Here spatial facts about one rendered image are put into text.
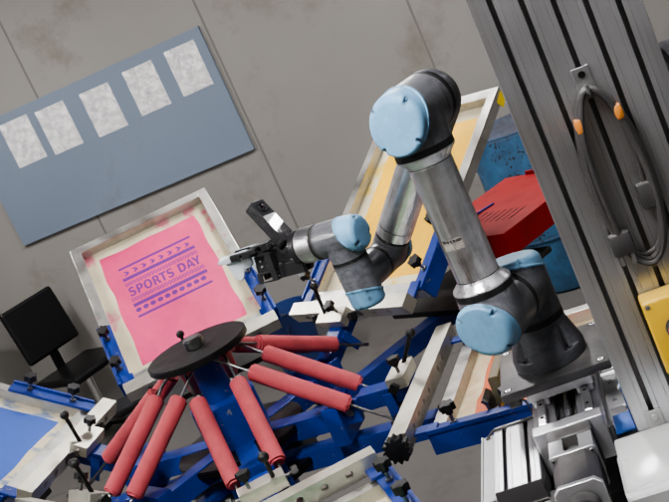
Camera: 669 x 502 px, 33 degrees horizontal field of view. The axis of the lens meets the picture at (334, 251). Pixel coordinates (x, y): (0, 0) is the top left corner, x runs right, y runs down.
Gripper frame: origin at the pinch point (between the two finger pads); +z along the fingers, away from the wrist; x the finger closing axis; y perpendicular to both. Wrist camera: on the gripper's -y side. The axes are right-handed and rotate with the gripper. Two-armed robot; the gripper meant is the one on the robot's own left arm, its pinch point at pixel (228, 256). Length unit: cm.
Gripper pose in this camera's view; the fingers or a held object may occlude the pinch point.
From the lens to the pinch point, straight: 248.2
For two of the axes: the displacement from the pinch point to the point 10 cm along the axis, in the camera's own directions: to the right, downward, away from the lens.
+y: 3.3, 9.4, 1.2
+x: 5.3, -2.9, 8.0
